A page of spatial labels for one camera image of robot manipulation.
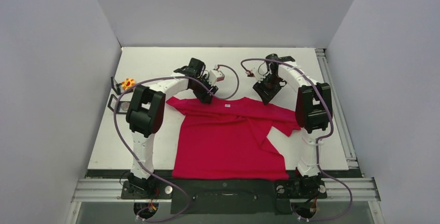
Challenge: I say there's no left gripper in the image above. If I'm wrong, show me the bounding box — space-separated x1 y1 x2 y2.
190 75 217 104

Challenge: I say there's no red t-shirt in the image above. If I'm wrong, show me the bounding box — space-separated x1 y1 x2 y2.
167 97 300 181

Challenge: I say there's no orange yellow pompom brooch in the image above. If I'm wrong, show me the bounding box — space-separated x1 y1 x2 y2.
121 78 135 91

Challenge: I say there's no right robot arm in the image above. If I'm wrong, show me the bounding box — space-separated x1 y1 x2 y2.
246 53 334 197

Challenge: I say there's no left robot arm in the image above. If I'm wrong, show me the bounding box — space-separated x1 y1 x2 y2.
126 58 225 198

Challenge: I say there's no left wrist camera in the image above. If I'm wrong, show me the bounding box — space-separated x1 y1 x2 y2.
208 69 225 86

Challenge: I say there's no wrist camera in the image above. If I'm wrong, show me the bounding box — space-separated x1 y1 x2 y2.
247 67 264 80
208 69 225 86

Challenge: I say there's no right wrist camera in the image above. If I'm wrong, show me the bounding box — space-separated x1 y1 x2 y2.
247 67 264 80

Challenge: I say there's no black frame stand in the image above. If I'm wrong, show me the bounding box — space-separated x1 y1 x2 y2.
107 94 130 115
111 77 127 95

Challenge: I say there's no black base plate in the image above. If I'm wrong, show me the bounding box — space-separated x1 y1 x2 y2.
119 172 327 218

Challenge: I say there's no aluminium side rail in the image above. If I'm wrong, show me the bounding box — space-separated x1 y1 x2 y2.
315 48 359 169

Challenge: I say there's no aluminium front rail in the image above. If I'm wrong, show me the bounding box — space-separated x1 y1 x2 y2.
66 177 385 223

